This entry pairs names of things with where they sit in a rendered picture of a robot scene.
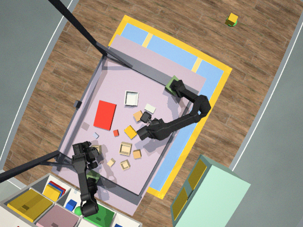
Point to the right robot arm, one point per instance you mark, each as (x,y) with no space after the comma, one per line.
(87,186)

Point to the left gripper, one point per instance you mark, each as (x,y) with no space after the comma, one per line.
(146,117)

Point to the yellow rectangular block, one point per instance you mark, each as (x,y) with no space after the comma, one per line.
(130,131)

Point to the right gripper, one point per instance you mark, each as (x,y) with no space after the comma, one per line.
(92,164)

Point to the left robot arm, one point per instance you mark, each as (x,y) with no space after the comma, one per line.
(160,130)

